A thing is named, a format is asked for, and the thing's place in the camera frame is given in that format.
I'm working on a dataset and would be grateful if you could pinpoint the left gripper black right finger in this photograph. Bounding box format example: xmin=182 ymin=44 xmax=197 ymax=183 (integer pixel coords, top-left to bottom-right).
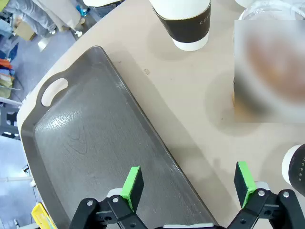
xmin=226 ymin=161 xmax=305 ymax=229

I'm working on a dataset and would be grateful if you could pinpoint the grey plastic stool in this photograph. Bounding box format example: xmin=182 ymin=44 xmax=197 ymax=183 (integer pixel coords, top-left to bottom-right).
xmin=0 ymin=104 xmax=22 ymax=141

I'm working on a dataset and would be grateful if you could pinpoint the dark brown serving tray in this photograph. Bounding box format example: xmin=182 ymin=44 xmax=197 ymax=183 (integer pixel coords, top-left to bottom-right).
xmin=20 ymin=45 xmax=219 ymax=229

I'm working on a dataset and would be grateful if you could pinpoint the yellow plastic object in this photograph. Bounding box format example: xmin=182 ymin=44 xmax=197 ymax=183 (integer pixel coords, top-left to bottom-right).
xmin=31 ymin=203 xmax=58 ymax=229

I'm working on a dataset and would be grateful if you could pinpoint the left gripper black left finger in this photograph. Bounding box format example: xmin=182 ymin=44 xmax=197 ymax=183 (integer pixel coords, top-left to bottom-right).
xmin=69 ymin=166 xmax=150 ymax=229

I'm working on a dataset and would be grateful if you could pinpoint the cardboard box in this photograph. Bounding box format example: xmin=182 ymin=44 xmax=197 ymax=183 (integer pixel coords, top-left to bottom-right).
xmin=14 ymin=20 xmax=37 ymax=41

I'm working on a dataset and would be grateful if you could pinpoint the white coffee cup dark sleeve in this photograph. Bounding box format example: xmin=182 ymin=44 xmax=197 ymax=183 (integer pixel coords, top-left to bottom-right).
xmin=281 ymin=143 xmax=305 ymax=195
xmin=149 ymin=0 xmax=212 ymax=52

